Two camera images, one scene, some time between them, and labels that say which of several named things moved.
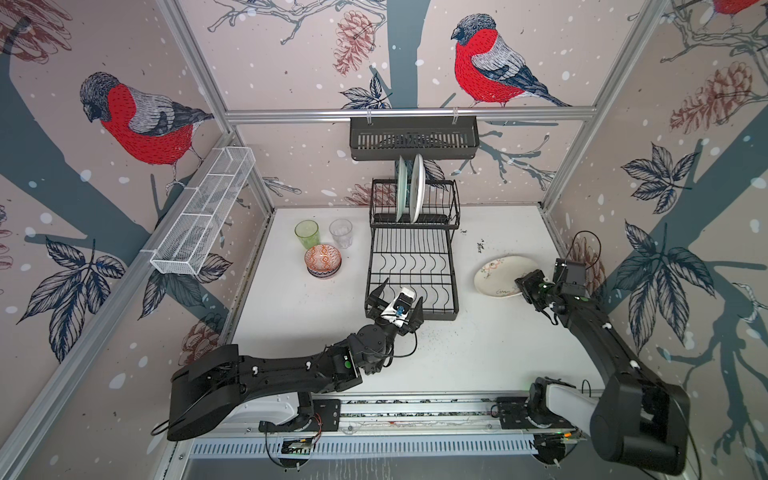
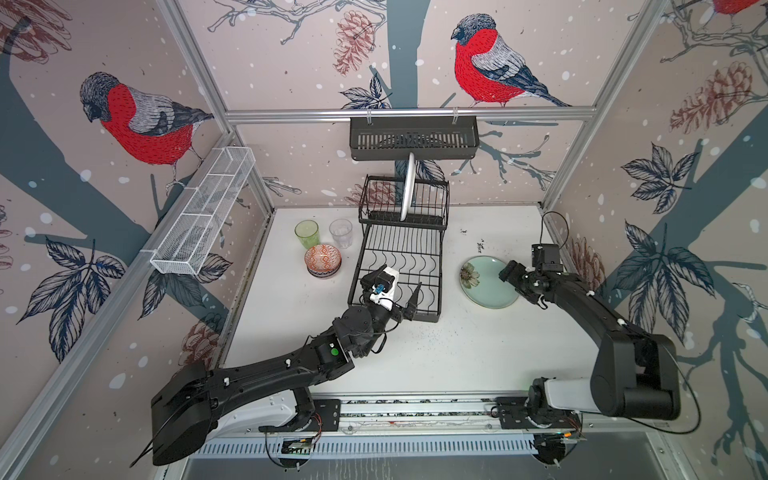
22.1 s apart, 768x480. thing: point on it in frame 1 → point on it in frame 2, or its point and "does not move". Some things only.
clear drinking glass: x=341 y=229 does not move
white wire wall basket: x=202 y=210 does not move
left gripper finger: x=374 y=304 → x=367 y=281
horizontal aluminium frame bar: x=283 y=114 does not move
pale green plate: x=402 y=189 → x=481 y=283
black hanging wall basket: x=433 y=140 does not move
